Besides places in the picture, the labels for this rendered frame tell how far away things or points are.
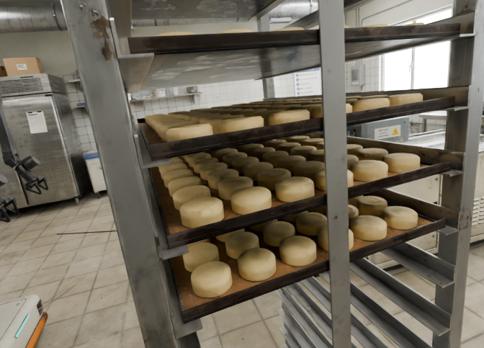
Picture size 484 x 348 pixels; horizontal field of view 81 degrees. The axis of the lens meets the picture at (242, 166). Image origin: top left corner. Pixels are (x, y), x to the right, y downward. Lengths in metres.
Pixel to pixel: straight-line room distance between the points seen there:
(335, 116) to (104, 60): 0.23
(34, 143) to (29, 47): 1.75
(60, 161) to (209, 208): 4.87
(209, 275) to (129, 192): 0.16
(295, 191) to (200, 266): 0.16
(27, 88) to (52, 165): 1.15
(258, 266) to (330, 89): 0.22
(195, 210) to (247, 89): 5.83
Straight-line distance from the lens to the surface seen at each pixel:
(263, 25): 0.98
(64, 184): 5.22
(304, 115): 0.34
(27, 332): 2.42
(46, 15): 5.05
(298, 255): 0.39
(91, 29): 0.26
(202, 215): 0.31
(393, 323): 0.74
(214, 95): 5.94
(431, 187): 2.49
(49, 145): 5.15
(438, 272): 0.59
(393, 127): 2.13
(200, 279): 0.37
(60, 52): 6.04
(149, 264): 0.29
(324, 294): 0.93
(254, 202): 0.33
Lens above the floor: 1.45
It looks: 14 degrees down
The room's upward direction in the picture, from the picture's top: 7 degrees counter-clockwise
